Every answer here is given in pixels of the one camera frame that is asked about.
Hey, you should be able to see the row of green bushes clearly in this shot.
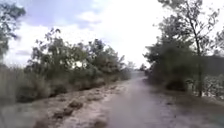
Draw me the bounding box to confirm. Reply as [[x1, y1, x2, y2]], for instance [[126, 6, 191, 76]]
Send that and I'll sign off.
[[24, 28, 134, 84]]

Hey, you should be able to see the pale gravel dirt path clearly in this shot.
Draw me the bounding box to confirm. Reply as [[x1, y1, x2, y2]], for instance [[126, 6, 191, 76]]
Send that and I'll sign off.
[[58, 70, 188, 128]]

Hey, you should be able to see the thicket of trees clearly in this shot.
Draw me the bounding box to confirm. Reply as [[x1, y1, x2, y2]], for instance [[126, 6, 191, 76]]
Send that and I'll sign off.
[[143, 14, 224, 93]]

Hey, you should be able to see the dry grass verge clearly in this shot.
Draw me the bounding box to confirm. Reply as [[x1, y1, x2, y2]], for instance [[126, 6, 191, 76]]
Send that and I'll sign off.
[[0, 64, 129, 128], [146, 74, 224, 128]]

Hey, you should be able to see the tall thin tree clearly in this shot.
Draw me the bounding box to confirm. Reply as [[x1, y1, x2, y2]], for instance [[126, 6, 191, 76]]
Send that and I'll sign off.
[[158, 0, 221, 98]]

